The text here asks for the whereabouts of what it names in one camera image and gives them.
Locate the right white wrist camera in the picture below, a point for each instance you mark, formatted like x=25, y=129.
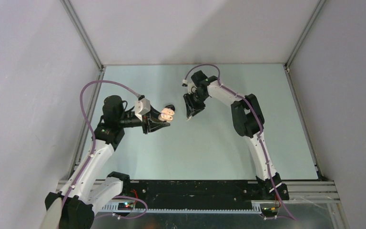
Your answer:
x=191, y=88

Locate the white earbud charging case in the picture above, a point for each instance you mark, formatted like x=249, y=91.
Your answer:
x=166, y=115

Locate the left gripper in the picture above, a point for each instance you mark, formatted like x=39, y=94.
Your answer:
x=151, y=122

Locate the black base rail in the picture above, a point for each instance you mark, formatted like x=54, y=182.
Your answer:
x=200, y=194

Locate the black earbud charging case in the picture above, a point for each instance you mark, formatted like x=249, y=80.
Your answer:
x=171, y=107

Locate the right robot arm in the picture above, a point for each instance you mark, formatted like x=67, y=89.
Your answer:
x=247, y=117

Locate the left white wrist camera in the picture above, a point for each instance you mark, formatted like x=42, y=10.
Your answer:
x=141, y=107

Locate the aluminium frame rail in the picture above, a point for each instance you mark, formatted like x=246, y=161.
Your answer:
x=299, y=192

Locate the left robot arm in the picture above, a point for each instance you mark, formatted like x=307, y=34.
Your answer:
x=97, y=151

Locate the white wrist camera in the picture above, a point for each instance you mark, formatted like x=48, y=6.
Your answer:
x=141, y=107
x=191, y=88

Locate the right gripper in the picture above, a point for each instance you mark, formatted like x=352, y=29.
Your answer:
x=192, y=108

